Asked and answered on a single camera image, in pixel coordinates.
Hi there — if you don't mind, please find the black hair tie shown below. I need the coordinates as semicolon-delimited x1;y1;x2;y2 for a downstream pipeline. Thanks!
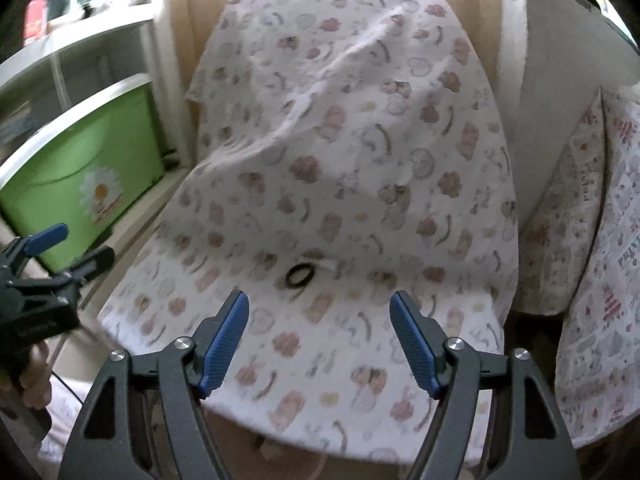
285;261;317;291

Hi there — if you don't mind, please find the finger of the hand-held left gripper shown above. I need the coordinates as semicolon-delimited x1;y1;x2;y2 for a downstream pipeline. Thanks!
50;246;116;288
0;223;70;268

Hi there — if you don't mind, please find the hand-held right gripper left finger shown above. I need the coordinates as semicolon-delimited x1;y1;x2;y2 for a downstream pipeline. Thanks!
59;290;251;480

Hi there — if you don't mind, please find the black cable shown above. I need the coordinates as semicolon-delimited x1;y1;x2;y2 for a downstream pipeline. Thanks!
49;370;87;407

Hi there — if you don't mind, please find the bear print cloth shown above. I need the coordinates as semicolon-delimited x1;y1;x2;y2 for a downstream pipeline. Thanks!
97;0;521;466

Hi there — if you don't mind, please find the green plastic bin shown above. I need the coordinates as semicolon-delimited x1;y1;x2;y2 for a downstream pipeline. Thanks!
0;74;168;276

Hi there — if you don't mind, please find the white shelf unit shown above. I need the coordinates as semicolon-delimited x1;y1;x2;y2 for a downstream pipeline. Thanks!
0;0;176;221

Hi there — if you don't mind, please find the grey sofa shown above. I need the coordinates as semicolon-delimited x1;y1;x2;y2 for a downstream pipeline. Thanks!
520;0;640;211

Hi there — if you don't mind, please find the person's left hand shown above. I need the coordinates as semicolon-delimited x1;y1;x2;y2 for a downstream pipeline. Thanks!
21;342;53;409

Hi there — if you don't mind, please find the printed sheet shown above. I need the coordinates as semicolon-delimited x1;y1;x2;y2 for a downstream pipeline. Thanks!
554;87;640;452

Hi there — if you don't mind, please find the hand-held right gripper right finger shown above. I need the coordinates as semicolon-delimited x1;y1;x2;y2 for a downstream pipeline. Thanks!
389;290;583;480

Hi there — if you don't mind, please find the pale pink cloth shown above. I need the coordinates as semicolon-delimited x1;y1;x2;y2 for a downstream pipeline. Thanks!
37;377;103;466

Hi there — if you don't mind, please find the printed pillow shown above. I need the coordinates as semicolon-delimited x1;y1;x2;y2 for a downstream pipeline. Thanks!
515;85;608;317

